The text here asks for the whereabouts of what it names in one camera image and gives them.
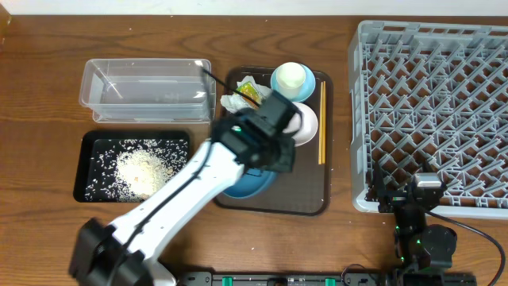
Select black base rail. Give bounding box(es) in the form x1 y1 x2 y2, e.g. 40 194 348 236
177 272 477 286

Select wooden chopstick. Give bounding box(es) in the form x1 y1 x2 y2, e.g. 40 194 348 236
321 81 326 164
318 81 325 165

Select dark blue plate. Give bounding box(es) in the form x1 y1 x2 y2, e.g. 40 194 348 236
223 168 278 199

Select clear plastic waste bin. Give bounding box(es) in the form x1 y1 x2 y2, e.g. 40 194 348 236
79 58 216 124

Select grey plastic dishwasher rack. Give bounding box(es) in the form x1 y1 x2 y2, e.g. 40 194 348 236
348 21 507 220

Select light blue small bowl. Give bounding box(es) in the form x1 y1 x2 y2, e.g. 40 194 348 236
270 64 316 102

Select black tray with rice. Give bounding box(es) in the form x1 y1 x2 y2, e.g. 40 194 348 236
73 129 190 203

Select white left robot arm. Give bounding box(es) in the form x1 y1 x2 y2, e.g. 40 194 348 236
68 91 301 285

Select wooden chopstick right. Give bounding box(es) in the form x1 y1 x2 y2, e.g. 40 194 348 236
321 81 326 164

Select pile of rice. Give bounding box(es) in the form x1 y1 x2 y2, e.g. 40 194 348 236
114 149 174 202

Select wooden chopstick left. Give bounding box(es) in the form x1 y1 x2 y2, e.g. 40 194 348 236
318 81 325 165

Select cream plastic cup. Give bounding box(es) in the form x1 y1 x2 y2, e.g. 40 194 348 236
275 62 306 100

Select white paper napkin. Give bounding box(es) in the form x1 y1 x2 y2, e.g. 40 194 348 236
220 75 272 114

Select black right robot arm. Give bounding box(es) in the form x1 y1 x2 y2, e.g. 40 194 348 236
372 163 457 272

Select pink plastic bowl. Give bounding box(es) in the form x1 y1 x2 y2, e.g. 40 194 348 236
283 102 318 147

